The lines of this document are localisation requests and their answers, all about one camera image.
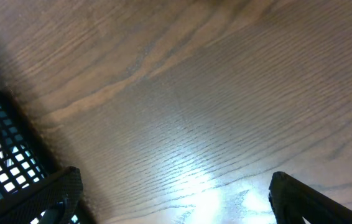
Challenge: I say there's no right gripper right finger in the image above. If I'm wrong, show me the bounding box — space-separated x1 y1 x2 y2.
269 171 352 224

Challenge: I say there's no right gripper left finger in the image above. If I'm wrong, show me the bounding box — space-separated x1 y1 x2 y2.
0 166 83 224

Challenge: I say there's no black plastic basket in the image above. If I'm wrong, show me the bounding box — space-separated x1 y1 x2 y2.
0 91 59 199

